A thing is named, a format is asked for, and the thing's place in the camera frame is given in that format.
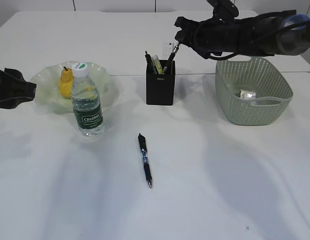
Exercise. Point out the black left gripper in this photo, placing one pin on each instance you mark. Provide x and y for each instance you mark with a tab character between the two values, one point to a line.
14	89

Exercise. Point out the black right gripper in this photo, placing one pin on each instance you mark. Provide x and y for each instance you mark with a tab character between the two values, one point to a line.
210	36

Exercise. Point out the black pen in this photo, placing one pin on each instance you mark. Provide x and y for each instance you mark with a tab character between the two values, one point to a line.
146	166
171	58
150	63

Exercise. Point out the clear plastic ruler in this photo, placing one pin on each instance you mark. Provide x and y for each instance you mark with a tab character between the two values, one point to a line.
167	49

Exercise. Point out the yellow pear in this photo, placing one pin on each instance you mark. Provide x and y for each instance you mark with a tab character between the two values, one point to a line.
65	82

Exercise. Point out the yellow green pen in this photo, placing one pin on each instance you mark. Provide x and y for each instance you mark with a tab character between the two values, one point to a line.
157	64

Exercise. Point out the clear water bottle green label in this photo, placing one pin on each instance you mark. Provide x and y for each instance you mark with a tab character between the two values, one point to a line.
86	101

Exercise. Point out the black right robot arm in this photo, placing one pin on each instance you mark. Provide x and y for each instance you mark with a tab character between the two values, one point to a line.
276	33

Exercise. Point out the pale green wavy glass plate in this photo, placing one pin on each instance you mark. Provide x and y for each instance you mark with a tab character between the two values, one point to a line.
47	92

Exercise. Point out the black square pen holder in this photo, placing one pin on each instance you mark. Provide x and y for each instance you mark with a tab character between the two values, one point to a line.
160	87

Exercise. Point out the green plastic woven basket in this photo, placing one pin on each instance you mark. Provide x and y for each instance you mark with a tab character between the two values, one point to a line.
273	93

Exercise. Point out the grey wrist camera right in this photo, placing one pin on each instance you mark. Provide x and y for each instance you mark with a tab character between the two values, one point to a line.
224	9

